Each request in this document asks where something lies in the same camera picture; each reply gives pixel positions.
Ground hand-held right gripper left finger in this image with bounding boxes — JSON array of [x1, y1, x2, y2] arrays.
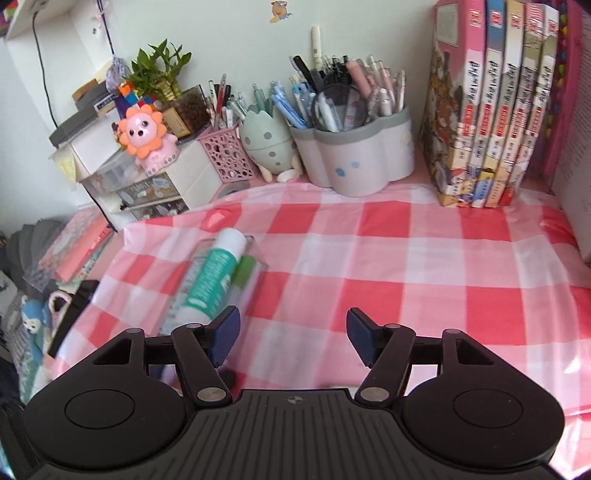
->
[[90, 305, 242, 408]]

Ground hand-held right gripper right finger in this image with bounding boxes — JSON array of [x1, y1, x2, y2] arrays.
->
[[347, 308, 497, 408]]

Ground green white glue stick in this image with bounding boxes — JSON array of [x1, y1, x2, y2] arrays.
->
[[173, 229, 245, 333]]

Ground green cap highlighter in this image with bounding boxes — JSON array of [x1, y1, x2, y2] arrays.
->
[[231, 256, 257, 291]]

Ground clear plastic pen box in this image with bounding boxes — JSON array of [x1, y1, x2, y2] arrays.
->
[[157, 233, 271, 342]]

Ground red white checkered tablecloth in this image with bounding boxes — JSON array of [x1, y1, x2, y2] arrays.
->
[[28, 182, 591, 480]]

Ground white mini drawer unit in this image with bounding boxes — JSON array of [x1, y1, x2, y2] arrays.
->
[[78, 138, 220, 232]]

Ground pink storage box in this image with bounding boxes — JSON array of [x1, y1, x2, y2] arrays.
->
[[37, 215, 116, 284]]

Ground pink mesh pen holder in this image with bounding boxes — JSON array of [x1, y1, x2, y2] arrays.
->
[[198, 122, 259, 183]]

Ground grey white cloud pen holder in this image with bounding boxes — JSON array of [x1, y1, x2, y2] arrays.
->
[[290, 106, 415, 198]]

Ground green egg-shaped pen holder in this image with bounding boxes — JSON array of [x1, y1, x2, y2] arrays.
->
[[241, 108, 301, 183]]

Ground cartoon printed cloth bag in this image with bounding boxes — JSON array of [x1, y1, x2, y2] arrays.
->
[[0, 272, 75, 398]]

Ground clear plastic storage box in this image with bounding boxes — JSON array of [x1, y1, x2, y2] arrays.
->
[[81, 152, 139, 195]]

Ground dark grey ribbed object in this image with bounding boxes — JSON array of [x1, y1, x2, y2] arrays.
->
[[4, 222, 65, 287]]

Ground orange pink lion toy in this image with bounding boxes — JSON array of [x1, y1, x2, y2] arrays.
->
[[113, 104, 179, 176]]

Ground black magnifying glass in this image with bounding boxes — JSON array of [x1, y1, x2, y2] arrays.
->
[[311, 85, 369, 130]]

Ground glass plant vase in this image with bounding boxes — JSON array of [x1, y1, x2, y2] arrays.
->
[[161, 84, 213, 139]]

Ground white cardboard box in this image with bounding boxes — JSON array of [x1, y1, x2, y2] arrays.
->
[[51, 122, 139, 181]]

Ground bunch of red black pens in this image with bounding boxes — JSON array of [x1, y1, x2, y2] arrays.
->
[[207, 73, 245, 132]]

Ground bunch of teal pens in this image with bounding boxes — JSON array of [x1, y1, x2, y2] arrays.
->
[[231, 80, 278, 123]]

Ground bunch of pastel pens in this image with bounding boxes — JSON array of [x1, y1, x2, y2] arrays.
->
[[288, 25, 407, 132]]

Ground row of papers and books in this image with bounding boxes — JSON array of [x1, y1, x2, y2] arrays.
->
[[551, 129, 591, 268]]

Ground black flat box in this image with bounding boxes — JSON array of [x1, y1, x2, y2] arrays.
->
[[50, 111, 100, 146]]

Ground colourful puzzle cube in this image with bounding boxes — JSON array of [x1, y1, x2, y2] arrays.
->
[[117, 80, 153, 112]]

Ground dark grey labelled box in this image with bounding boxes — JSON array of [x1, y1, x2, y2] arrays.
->
[[76, 92, 120, 115]]

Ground blue spine comic book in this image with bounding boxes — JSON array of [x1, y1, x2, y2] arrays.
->
[[471, 0, 507, 208]]

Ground lucky bamboo plant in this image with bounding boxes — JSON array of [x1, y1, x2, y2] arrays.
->
[[124, 39, 192, 104]]

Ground small brown box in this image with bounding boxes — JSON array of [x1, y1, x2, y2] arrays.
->
[[71, 78, 109, 100]]

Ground purple organza pouch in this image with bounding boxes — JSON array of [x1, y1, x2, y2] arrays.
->
[[105, 58, 130, 90]]

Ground red spine comic book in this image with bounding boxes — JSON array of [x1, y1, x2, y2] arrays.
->
[[499, 2, 546, 206]]

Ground pink abacus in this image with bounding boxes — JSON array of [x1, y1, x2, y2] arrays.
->
[[547, 0, 585, 181]]

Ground black wall cable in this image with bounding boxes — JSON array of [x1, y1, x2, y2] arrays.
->
[[30, 9, 61, 134]]

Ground brown cartoon wall sticker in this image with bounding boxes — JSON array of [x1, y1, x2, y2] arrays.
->
[[269, 0, 294, 24]]

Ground white wall shelf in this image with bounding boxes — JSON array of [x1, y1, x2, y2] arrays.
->
[[0, 0, 70, 40]]

